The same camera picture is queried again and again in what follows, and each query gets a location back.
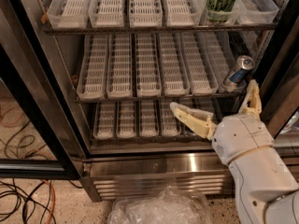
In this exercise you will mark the green drink can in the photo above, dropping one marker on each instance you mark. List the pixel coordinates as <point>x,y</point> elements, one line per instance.
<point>219,11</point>

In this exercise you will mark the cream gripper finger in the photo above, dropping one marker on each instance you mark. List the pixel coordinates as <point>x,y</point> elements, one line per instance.
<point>197,120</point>
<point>252,104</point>

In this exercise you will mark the open glass fridge door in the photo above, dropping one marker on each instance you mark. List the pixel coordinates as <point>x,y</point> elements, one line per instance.
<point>37,68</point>

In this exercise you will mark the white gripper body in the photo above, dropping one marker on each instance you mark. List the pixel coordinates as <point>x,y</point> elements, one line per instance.
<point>242,136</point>

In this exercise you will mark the top wire shelf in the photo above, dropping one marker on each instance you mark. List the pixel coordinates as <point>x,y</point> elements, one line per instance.
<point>156,30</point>

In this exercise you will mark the wire shelf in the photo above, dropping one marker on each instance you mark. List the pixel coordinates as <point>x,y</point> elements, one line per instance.
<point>156,30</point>
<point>158,139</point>
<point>189,96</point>

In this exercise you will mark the middle wire shelf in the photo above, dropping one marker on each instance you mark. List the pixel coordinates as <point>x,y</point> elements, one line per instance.
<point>189,96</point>

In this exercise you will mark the right glass fridge door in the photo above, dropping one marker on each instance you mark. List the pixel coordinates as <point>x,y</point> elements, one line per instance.
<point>280,95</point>

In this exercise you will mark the bottom wire shelf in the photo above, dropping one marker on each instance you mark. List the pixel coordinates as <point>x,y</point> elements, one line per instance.
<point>158,139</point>

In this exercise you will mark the blue silver can middle shelf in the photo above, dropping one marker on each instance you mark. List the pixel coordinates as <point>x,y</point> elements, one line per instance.
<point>243,65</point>

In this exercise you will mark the stainless steel fridge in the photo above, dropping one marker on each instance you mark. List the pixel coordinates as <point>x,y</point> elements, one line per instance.
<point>164,64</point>

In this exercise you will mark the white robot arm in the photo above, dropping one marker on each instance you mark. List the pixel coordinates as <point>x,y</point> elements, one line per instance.
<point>266,192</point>

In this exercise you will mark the clear plastic bag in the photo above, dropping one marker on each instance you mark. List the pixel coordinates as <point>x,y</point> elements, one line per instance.
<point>170,206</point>

